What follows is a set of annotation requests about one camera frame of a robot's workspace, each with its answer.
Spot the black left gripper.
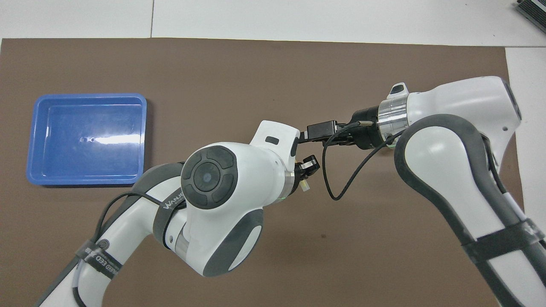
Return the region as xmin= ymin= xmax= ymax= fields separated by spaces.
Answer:
xmin=290 ymin=155 xmax=320 ymax=194

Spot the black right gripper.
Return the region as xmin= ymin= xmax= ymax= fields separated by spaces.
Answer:
xmin=299 ymin=106 xmax=379 ymax=150

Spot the brown table mat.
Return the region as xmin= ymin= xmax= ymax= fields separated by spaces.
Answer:
xmin=0 ymin=38 xmax=537 ymax=307

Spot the blue plastic tray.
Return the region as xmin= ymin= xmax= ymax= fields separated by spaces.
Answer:
xmin=26 ymin=93 xmax=148 ymax=186

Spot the grey finned device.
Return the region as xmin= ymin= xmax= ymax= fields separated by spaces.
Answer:
xmin=515 ymin=0 xmax=546 ymax=34

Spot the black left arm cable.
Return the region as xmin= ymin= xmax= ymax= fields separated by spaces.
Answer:
xmin=73 ymin=192 xmax=188 ymax=307

